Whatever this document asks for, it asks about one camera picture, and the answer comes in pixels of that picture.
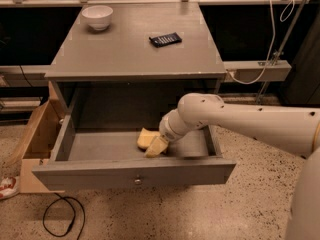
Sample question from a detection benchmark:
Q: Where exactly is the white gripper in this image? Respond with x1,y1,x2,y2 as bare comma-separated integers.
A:
145,109,206,158

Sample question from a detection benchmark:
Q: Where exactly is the yellow sponge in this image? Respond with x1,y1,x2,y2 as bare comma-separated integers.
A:
137,128,160,150

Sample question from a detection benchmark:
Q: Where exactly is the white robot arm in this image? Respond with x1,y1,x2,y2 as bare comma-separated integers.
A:
145,93,320,240

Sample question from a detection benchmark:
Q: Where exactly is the grey open top drawer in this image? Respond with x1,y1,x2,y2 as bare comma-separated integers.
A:
32,93,237,192

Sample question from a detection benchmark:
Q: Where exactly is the grey wooden cabinet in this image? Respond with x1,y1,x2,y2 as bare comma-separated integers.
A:
46,2,226,113

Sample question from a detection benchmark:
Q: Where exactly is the black remote control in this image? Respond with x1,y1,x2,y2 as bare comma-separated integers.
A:
149,32,182,48

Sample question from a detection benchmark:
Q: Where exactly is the white ceramic bowl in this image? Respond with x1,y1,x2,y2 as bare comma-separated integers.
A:
81,5,113,30

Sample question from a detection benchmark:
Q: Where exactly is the red white shoe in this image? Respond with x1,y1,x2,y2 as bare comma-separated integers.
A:
0,176,20,200

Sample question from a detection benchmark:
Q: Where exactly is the black cable on floor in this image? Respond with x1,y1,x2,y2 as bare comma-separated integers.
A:
42,192,86,240

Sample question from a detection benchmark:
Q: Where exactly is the grey metal rail shelf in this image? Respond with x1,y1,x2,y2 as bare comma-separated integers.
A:
224,60,291,84

